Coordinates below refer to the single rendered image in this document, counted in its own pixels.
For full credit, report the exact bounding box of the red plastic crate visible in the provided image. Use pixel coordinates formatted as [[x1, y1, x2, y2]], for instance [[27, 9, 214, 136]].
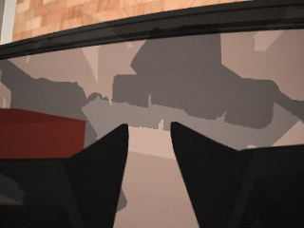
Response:
[[0, 108, 86, 159]]

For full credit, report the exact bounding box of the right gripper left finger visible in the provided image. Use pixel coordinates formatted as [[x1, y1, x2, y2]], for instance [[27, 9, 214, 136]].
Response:
[[0, 123, 129, 228]]

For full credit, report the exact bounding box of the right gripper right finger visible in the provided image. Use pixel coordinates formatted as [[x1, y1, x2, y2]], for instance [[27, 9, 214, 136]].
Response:
[[170, 122, 304, 228]]

